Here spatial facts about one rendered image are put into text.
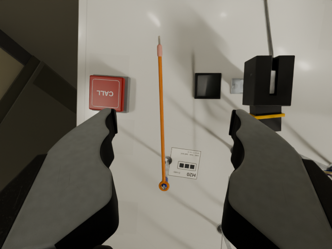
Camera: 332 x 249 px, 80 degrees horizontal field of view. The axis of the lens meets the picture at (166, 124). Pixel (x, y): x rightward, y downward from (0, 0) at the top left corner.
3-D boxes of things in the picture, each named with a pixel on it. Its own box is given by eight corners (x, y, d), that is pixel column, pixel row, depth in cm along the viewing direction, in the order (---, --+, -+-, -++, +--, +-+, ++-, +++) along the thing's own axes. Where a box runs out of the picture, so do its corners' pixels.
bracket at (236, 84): (261, 78, 31) (277, 74, 26) (260, 94, 31) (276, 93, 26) (231, 78, 31) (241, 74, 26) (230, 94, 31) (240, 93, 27)
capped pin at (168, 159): (170, 154, 33) (167, 180, 23) (173, 162, 33) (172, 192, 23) (161, 157, 33) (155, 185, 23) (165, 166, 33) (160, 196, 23)
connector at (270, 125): (273, 92, 25) (281, 93, 23) (273, 129, 26) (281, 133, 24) (249, 94, 25) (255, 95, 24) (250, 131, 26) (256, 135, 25)
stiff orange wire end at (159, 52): (165, 36, 21) (165, 34, 21) (169, 189, 24) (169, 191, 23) (153, 36, 21) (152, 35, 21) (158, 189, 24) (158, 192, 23)
